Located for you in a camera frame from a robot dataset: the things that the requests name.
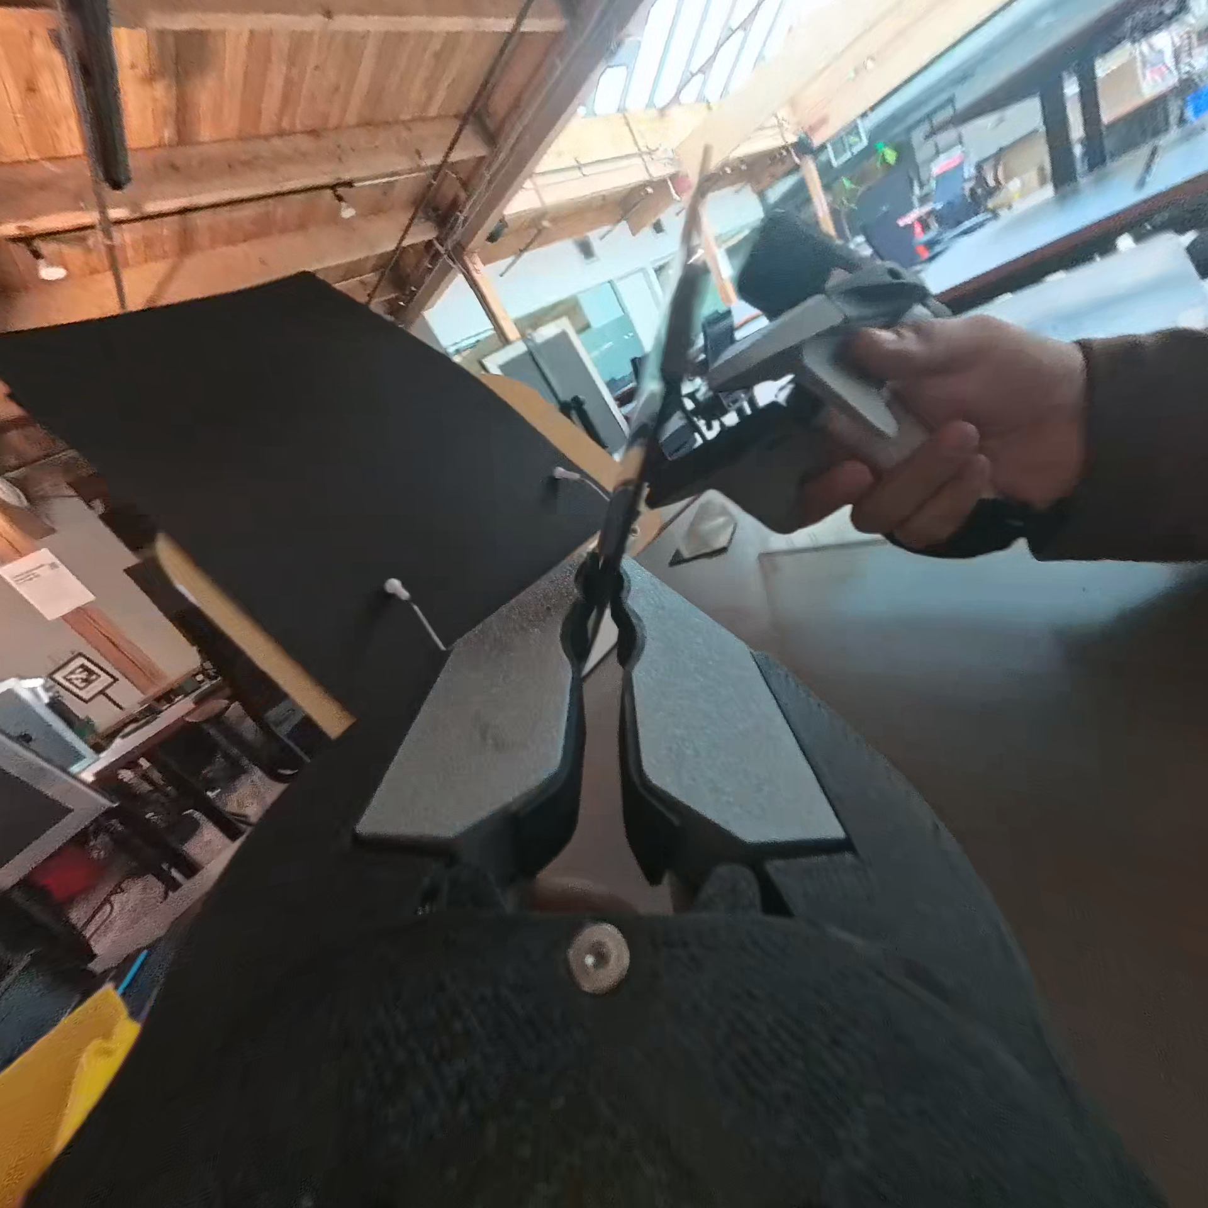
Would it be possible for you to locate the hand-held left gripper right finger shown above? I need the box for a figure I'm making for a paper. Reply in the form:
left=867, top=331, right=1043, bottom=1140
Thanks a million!
left=608, top=558, right=848, bottom=888

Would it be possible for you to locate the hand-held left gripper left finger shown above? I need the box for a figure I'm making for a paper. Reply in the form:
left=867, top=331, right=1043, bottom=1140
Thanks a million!
left=355, top=556, right=605, bottom=883

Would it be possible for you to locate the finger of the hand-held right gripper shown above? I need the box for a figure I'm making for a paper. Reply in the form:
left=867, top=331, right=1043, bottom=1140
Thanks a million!
left=706, top=299, right=842, bottom=394
left=645, top=413, right=856, bottom=537

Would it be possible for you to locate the thin black strip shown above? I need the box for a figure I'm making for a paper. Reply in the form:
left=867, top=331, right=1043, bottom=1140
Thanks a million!
left=585, top=146, right=717, bottom=662

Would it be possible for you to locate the person's right hand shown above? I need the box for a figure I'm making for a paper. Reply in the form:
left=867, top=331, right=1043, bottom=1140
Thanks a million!
left=800, top=316, right=1087, bottom=553

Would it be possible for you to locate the glossy flat tile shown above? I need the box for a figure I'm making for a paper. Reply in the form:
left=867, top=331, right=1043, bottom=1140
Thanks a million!
left=668, top=492, right=740, bottom=567

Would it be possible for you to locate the long table with brown edge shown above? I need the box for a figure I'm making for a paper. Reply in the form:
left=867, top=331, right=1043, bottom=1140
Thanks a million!
left=920, top=122, right=1208, bottom=294

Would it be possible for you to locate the black and white marker tag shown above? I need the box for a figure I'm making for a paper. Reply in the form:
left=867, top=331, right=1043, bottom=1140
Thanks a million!
left=46, top=650, right=122, bottom=711

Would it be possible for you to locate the grey equipment box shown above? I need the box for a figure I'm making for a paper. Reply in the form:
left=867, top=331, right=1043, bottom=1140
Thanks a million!
left=0, top=677, right=96, bottom=775

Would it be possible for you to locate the grey computer monitor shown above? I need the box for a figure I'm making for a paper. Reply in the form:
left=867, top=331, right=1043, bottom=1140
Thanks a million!
left=0, top=731, right=117, bottom=893

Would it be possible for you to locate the yellow plastic bin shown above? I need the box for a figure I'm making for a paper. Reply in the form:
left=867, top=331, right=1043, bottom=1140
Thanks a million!
left=0, top=984, right=143, bottom=1208

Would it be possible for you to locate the black ceiling track fixture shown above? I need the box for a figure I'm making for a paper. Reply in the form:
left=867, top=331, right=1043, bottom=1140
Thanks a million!
left=57, top=0, right=133, bottom=190

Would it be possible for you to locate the black board with wooden frame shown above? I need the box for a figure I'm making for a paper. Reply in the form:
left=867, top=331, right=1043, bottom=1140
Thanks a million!
left=0, top=272, right=662, bottom=742

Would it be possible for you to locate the white paper wall sign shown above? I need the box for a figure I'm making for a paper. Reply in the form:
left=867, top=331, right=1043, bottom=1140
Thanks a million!
left=0, top=547, right=96, bottom=621

